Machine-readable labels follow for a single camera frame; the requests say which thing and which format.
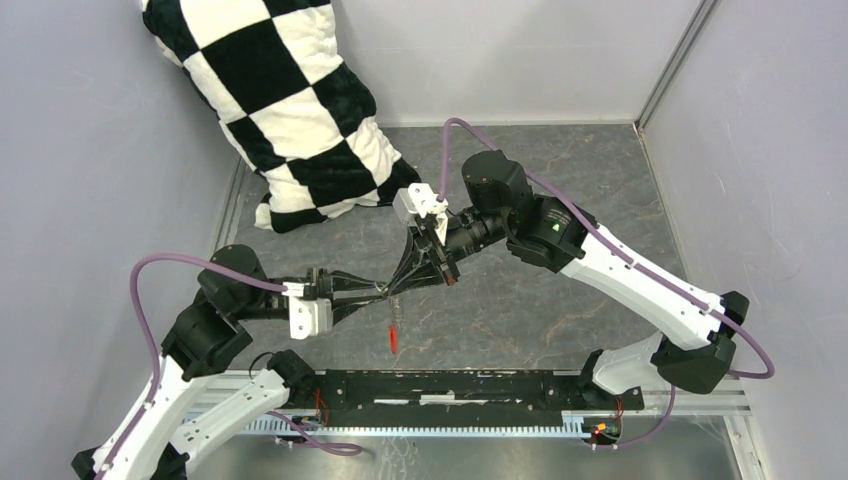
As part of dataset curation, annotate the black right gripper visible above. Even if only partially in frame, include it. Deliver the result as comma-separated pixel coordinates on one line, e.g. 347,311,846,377
386,207,511,294

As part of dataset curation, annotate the metal key holder red handle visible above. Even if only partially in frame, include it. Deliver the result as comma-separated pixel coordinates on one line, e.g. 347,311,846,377
388,295,404,355

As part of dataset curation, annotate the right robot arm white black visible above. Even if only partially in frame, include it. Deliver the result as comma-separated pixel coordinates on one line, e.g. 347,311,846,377
385,150,749,408

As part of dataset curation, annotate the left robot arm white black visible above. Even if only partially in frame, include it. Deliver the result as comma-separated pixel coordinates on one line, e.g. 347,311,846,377
72,245,384,479

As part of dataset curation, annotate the black white checkered pillow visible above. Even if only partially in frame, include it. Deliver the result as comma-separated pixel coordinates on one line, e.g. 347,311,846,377
140,0,420,234

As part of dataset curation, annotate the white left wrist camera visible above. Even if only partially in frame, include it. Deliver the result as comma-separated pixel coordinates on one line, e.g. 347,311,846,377
289,297,333,340

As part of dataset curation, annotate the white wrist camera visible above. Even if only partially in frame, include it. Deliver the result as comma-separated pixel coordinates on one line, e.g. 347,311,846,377
392,183,448,229
289,297,333,340

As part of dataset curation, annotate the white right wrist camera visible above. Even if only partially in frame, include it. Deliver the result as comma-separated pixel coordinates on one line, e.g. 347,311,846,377
392,183,448,229

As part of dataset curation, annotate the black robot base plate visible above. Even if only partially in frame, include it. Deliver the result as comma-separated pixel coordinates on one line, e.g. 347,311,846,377
286,370,645,428

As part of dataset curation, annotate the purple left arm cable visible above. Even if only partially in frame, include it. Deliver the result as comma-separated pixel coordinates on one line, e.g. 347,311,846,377
92,254,367,480

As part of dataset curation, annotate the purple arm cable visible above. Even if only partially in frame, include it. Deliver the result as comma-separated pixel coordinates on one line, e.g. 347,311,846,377
437,117,776,450
92,254,367,480

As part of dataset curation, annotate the aluminium frame rail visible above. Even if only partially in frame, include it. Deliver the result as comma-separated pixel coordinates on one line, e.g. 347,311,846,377
178,370,751,438

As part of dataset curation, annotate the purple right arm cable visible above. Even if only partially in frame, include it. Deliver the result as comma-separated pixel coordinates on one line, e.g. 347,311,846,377
437,117,776,450

